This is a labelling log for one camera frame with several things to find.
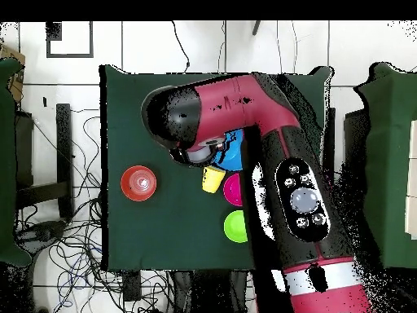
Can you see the blue plastic bowl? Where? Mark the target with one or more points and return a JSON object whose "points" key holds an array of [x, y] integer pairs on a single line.
{"points": [[233, 156]]}

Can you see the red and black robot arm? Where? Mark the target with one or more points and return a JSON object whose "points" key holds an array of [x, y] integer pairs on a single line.
{"points": [[234, 101]]}

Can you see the yellow plastic cup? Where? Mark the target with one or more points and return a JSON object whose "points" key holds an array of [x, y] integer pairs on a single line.
{"points": [[211, 181]]}

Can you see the small red plastic bowl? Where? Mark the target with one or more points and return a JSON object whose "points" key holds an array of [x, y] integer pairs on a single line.
{"points": [[234, 190]]}

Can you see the small green plastic bowl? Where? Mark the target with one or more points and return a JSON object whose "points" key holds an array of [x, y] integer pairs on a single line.
{"points": [[236, 228]]}

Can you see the orange plastic bowl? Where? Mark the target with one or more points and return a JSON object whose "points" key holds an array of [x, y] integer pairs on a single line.
{"points": [[130, 182]]}

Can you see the dark green table cloth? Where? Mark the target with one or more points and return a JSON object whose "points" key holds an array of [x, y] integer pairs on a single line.
{"points": [[146, 228]]}

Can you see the black metal stand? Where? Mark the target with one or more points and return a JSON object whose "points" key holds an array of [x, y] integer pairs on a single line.
{"points": [[330, 130], [63, 146]]}

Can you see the black box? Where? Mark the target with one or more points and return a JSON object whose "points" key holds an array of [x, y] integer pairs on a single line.
{"points": [[355, 140]]}

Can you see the short black rod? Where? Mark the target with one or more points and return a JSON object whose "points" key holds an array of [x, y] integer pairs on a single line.
{"points": [[256, 27]]}

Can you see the green-clothed side table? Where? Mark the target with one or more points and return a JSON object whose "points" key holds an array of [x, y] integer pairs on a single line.
{"points": [[391, 146], [6, 163]]}

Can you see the cardboard box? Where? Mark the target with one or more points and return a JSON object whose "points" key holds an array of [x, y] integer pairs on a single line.
{"points": [[18, 88]]}

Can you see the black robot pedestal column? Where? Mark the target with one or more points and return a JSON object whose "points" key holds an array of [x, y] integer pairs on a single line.
{"points": [[211, 293]]}

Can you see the black pedestal leg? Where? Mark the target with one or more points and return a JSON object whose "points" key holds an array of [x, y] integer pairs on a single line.
{"points": [[45, 233]]}

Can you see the black square floor frame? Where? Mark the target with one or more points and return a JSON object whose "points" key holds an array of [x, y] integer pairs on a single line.
{"points": [[70, 56]]}

